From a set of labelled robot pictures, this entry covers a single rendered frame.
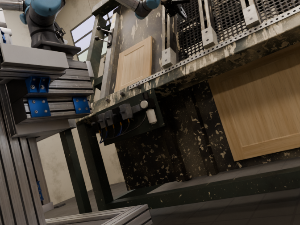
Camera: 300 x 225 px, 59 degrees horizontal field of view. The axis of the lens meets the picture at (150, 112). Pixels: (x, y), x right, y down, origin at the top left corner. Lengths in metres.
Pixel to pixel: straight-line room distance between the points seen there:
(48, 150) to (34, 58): 4.11
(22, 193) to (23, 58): 0.56
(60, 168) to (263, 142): 4.10
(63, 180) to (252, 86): 4.14
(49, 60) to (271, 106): 1.17
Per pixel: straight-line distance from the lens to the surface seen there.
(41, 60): 1.09
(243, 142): 1.68
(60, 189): 5.14
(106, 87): 2.00
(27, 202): 1.28
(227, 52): 1.46
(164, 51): 1.71
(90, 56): 2.42
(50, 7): 1.28
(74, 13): 5.96
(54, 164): 5.14
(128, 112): 1.60
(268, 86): 1.63
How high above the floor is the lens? 0.48
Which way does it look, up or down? 7 degrees up
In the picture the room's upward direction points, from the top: 17 degrees counter-clockwise
